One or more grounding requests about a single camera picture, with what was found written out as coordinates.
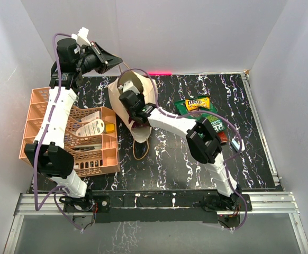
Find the yellow bottle cap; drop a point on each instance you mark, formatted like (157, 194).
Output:
(109, 128)

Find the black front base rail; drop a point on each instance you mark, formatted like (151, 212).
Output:
(154, 206)

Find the small white blue clip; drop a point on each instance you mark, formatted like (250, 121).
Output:
(236, 146)

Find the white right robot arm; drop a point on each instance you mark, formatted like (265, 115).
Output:
(203, 142)

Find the orange plastic organizer basket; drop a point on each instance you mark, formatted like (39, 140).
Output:
(93, 155)

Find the green real cookies bag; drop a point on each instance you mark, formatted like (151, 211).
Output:
(216, 123)

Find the white tube with label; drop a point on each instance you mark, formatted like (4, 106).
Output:
(95, 127)

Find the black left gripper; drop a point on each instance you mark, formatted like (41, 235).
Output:
(103, 58)

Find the yellow m&m candy bag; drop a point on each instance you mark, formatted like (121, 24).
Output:
(196, 103)

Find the brown paper bag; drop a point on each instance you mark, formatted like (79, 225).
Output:
(130, 105)

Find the purple snack packet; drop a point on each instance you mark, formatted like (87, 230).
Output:
(135, 125)

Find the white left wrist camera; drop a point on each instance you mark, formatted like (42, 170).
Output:
(81, 37)

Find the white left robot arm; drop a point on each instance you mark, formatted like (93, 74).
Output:
(73, 58)

